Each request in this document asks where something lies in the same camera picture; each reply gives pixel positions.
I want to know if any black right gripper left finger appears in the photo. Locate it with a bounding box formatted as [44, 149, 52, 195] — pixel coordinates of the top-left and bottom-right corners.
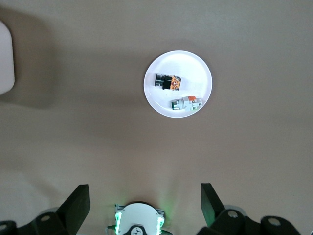
[0, 184, 91, 235]

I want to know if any white lidded storage box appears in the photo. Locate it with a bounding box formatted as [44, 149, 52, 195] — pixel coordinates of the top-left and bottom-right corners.
[0, 19, 15, 96]

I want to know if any pink round plate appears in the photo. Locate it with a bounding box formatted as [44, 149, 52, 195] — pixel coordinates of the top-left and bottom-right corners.
[143, 50, 213, 118]

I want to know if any brown table mat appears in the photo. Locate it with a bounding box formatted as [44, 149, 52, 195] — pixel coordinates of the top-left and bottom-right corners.
[0, 0, 313, 235]

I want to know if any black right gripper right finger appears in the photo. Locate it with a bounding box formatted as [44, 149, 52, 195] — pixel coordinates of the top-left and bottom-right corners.
[197, 182, 302, 235]

